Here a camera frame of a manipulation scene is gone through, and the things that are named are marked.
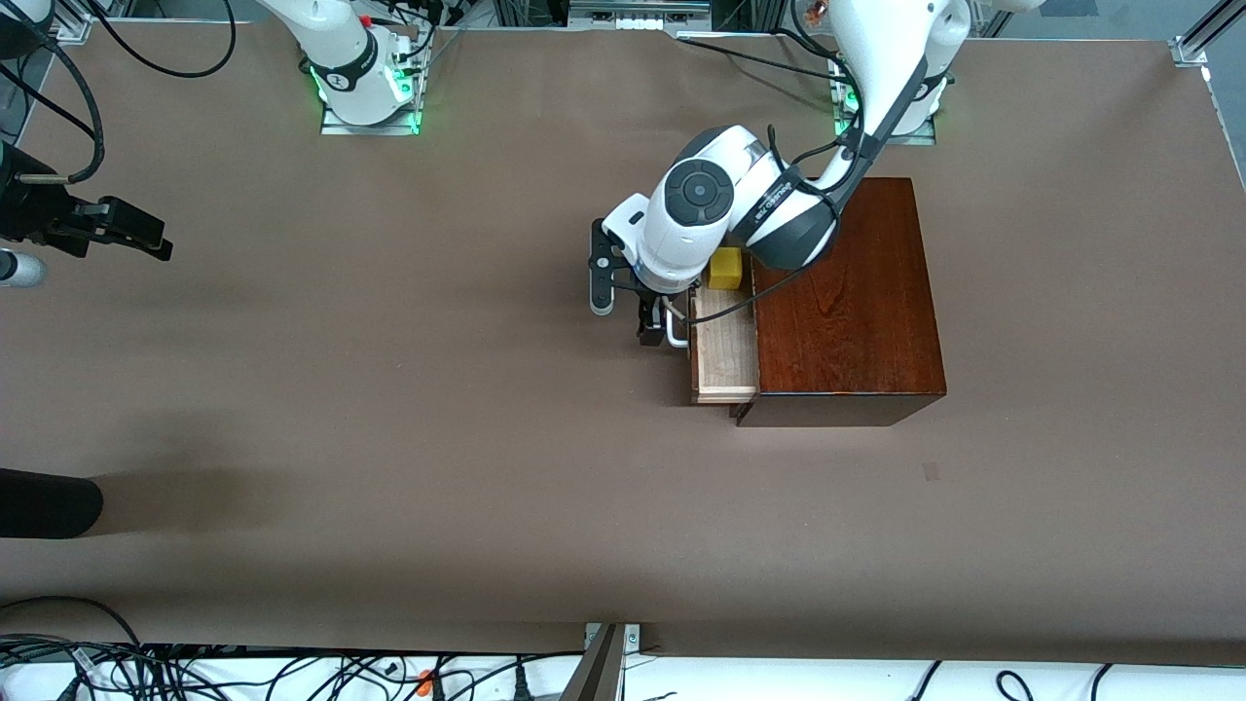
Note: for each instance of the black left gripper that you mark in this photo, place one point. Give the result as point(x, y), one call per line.
point(647, 313)

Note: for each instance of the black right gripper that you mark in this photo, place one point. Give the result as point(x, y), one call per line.
point(37, 207)

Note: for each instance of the yellow wooden block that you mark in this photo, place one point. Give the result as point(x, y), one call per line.
point(725, 271)

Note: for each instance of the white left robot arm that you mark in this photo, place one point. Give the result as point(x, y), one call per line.
point(696, 204)

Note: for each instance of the dark brown wooden cabinet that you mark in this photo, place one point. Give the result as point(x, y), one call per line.
point(847, 312)

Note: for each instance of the black ribbed cylinder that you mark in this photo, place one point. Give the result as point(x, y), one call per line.
point(44, 503)

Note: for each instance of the white power strip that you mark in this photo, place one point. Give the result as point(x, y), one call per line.
point(638, 21)

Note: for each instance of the dark metal pole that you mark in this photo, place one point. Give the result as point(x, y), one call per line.
point(596, 672)

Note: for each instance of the orange plug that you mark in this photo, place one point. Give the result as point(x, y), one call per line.
point(425, 680)

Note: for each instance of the aluminium frame profile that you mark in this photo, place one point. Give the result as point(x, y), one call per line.
point(1207, 29)
point(68, 24)

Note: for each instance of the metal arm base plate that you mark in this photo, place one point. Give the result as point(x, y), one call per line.
point(341, 129)
point(920, 139)

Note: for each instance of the small metal bracket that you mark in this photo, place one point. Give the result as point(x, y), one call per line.
point(633, 638)

